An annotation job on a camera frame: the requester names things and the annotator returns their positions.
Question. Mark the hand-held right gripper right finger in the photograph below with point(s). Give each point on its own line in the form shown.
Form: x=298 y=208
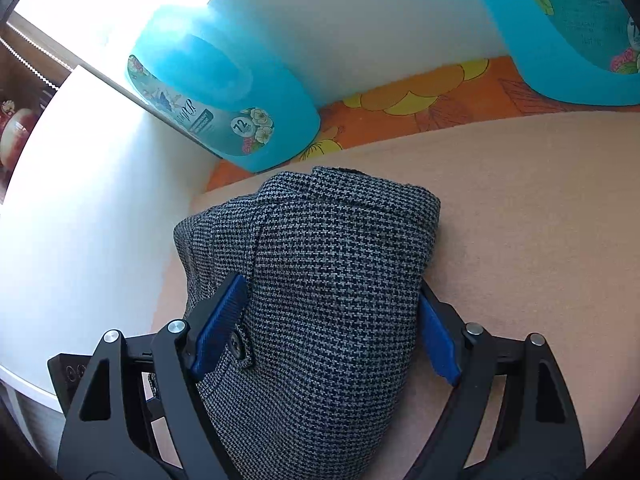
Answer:
x=440 y=345

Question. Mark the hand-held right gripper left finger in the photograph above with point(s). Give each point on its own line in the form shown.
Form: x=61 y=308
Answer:
x=220 y=317

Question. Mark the grey houndstooth pants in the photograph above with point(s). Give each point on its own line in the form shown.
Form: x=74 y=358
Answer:
x=320 y=280

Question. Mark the beige blanket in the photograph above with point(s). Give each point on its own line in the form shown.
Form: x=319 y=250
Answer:
x=525 y=220

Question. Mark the black device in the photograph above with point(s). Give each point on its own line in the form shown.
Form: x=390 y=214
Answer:
x=70 y=377

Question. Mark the blue laundry detergent bottle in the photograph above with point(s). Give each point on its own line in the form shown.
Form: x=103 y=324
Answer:
x=220 y=85
x=560 y=30

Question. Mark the orange floral cloth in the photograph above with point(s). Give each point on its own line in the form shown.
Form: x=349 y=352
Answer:
x=400 y=110

